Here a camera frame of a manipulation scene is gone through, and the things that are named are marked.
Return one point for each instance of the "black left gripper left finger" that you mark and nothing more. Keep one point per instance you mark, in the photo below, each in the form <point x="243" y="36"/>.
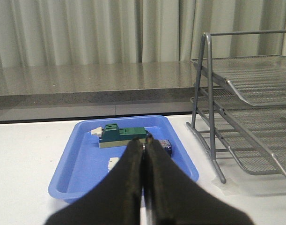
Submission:
<point x="116" y="200"/>

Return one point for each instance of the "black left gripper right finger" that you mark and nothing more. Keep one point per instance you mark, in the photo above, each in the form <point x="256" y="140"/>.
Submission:
<point x="172" y="198"/>

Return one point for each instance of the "red emergency push button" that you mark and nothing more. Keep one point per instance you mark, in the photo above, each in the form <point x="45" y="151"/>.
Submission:
<point x="164" y="143"/>

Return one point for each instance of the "mesh tray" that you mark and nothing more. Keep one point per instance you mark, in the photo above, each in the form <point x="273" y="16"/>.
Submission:
<point x="229" y="112"/>
<point x="266" y="160"/>
<point x="255" y="80"/>

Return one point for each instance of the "white circuit breaker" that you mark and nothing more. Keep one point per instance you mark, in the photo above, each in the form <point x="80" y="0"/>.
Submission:
<point x="112" y="162"/>

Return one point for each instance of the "blue plastic tray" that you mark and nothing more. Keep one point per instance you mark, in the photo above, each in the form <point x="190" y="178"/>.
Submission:
<point x="84" y="164"/>

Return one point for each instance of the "green relay module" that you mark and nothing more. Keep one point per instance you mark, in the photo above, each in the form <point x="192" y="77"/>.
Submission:
<point x="111" y="135"/>

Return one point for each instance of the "grey stone counter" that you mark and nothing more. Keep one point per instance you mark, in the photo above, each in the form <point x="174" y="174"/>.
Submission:
<point x="96" y="90"/>

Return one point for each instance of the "white curtain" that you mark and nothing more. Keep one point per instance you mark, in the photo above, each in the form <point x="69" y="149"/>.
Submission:
<point x="64" y="32"/>

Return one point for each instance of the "grey wire rack frame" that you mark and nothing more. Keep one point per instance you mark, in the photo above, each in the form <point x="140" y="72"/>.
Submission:
<point x="204" y="80"/>

